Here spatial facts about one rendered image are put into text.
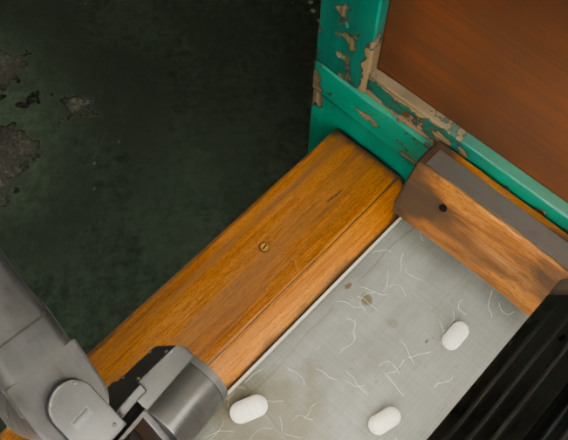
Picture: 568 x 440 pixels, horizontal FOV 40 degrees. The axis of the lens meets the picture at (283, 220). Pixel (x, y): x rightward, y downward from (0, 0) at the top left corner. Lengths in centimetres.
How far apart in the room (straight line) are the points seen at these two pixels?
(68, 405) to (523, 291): 42
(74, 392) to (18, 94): 144
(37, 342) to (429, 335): 40
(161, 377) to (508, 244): 33
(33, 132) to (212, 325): 118
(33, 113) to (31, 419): 139
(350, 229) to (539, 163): 21
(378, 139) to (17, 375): 46
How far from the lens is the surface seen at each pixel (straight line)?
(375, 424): 75
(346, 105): 84
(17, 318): 56
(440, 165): 75
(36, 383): 56
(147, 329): 77
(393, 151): 84
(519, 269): 75
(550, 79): 66
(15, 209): 178
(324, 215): 81
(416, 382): 78
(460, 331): 79
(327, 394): 77
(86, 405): 57
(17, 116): 191
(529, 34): 64
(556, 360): 43
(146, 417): 61
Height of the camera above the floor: 148
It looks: 62 degrees down
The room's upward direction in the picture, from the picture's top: 2 degrees clockwise
